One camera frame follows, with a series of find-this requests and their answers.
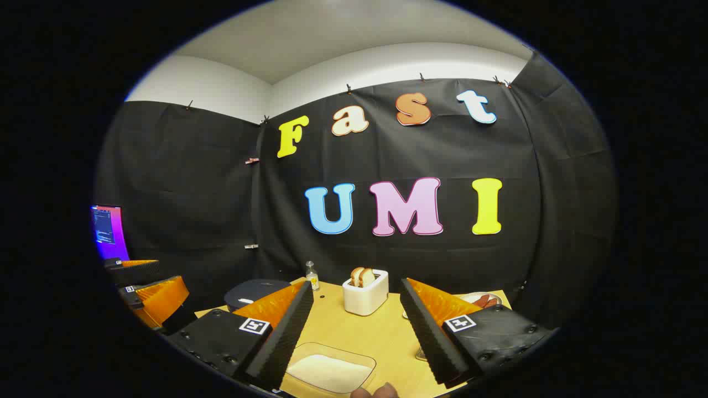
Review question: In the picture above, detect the computer monitor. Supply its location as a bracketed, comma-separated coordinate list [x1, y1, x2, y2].
[91, 206, 131, 261]

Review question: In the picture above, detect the black backdrop cloth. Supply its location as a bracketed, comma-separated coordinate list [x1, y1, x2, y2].
[94, 53, 617, 332]

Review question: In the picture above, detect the dark rice cooker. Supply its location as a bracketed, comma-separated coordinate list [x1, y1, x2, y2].
[224, 279, 292, 311]

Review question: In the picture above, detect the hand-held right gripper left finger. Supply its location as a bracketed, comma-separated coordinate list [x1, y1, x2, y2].
[165, 281, 315, 391]

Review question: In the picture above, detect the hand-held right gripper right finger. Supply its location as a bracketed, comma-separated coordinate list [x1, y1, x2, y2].
[399, 278, 555, 386]

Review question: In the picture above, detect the white plate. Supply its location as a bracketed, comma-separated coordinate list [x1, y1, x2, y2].
[458, 292, 503, 308]

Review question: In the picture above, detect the white toaster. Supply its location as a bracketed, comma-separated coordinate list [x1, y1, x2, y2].
[342, 269, 389, 317]

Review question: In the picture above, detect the clear tray of rice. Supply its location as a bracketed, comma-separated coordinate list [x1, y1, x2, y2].
[284, 342, 377, 395]

